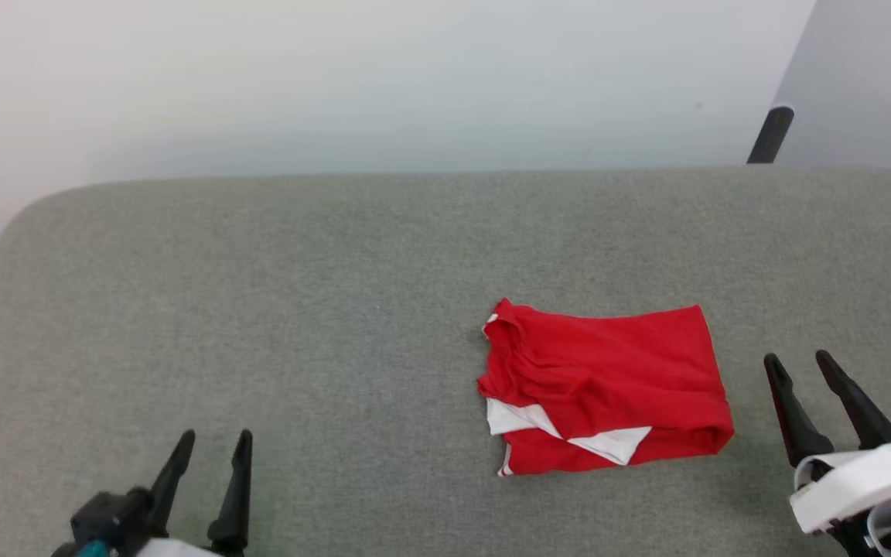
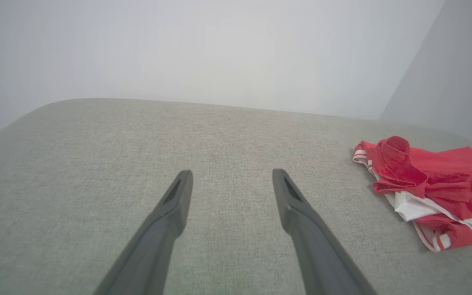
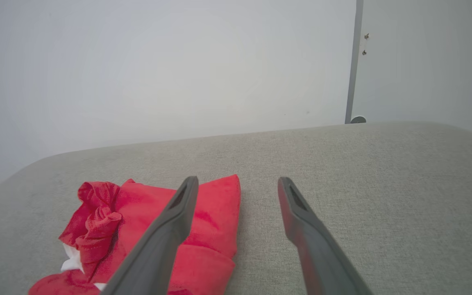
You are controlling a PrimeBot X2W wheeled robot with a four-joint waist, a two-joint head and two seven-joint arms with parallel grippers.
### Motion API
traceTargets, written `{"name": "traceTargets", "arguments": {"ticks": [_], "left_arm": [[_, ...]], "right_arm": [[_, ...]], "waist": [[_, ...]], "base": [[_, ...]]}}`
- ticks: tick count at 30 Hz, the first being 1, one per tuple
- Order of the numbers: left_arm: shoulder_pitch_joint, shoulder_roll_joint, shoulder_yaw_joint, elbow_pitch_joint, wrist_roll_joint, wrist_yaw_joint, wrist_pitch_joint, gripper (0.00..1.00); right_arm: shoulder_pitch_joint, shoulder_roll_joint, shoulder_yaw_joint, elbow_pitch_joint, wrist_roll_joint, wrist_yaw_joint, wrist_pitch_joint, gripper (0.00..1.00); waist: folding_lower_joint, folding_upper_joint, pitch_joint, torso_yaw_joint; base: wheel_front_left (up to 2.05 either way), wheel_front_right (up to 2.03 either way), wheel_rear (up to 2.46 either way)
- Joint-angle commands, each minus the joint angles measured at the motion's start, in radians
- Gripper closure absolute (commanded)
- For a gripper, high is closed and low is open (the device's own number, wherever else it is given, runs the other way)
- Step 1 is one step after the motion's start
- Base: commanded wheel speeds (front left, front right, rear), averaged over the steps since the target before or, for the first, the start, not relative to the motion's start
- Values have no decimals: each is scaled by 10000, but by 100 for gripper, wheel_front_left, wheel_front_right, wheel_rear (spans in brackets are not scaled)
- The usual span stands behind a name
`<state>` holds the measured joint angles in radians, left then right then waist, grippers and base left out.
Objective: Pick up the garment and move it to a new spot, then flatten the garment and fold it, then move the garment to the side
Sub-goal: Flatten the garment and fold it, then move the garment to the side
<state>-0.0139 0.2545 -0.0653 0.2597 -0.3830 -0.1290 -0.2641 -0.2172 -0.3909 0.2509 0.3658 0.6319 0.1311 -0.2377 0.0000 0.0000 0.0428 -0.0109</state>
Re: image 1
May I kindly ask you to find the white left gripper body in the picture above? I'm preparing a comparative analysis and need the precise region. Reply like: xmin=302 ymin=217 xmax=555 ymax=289
xmin=132 ymin=537 xmax=227 ymax=557

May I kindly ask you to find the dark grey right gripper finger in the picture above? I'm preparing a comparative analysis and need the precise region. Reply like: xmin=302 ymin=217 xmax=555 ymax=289
xmin=763 ymin=354 xmax=835 ymax=466
xmin=815 ymin=350 xmax=891 ymax=450

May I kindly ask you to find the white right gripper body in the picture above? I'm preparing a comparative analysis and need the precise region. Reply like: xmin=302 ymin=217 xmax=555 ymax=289
xmin=789 ymin=440 xmax=891 ymax=557

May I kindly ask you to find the black slanted post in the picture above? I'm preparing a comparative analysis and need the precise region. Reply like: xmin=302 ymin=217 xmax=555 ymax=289
xmin=746 ymin=105 xmax=795 ymax=165

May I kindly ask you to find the grey fabric sofa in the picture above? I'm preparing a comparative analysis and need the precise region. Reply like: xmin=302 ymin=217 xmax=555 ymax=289
xmin=0 ymin=166 xmax=891 ymax=557

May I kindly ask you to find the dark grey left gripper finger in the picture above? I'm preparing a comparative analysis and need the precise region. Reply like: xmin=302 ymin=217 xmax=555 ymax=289
xmin=147 ymin=430 xmax=196 ymax=536
xmin=207 ymin=430 xmax=254 ymax=555

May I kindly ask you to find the red white t-shirt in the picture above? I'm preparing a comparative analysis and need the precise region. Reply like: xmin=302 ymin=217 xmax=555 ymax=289
xmin=478 ymin=299 xmax=735 ymax=477

